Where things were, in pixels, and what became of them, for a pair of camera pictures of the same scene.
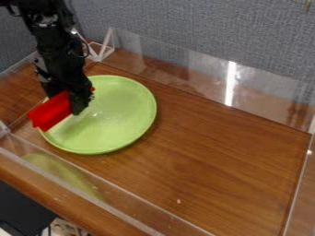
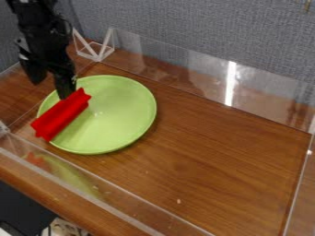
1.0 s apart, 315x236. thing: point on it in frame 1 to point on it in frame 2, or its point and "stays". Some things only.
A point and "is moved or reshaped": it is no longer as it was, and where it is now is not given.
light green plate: x=117 y=119 stays
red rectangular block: x=53 y=112 is moved or reshaped
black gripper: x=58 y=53 to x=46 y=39
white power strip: x=63 y=228 stays
